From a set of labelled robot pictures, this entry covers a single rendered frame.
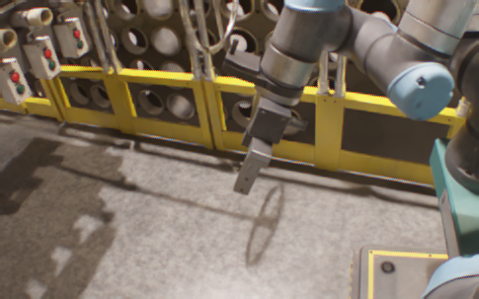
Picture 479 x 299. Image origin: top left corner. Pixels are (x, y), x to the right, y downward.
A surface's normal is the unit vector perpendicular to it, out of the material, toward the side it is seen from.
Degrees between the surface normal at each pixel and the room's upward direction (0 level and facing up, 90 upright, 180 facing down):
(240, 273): 0
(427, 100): 90
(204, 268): 0
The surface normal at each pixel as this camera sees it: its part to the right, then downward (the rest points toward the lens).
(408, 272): -0.10, -0.76
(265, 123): -0.11, 0.55
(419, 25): -0.77, 0.19
